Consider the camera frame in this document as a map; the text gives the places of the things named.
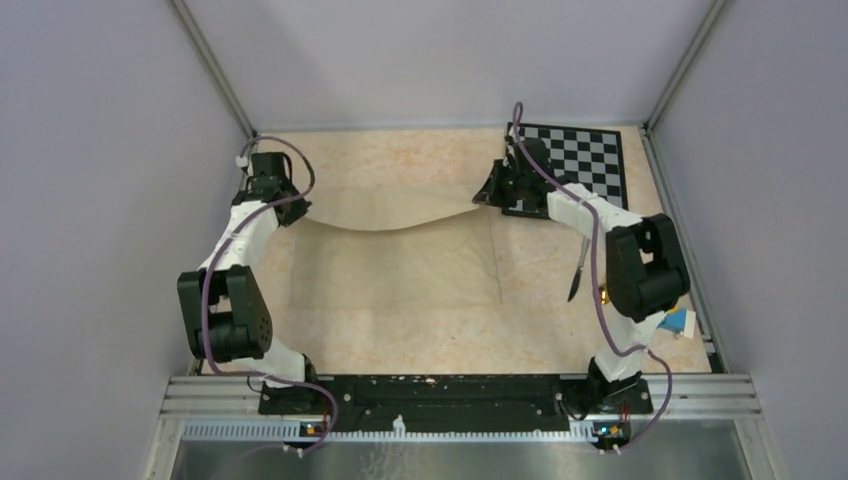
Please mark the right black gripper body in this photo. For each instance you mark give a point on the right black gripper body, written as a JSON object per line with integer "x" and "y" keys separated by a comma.
{"x": 513, "y": 185}

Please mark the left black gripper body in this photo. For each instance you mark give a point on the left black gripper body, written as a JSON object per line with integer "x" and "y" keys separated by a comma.
{"x": 297, "y": 210}

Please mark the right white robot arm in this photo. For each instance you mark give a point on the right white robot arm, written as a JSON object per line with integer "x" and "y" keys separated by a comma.
{"x": 637, "y": 270}

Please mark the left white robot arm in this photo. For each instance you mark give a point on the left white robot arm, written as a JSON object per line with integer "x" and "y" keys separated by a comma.
{"x": 225, "y": 314}

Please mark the black white checkerboard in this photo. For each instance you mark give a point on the black white checkerboard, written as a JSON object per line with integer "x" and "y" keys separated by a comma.
{"x": 591, "y": 157}

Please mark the silver knife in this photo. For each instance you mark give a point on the silver knife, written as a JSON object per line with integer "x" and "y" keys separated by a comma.
{"x": 576, "y": 280}

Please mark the colourful toy blocks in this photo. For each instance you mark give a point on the colourful toy blocks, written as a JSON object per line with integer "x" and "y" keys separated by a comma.
{"x": 680, "y": 321}

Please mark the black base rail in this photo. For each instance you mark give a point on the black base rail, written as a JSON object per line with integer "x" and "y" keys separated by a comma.
{"x": 453, "y": 403}

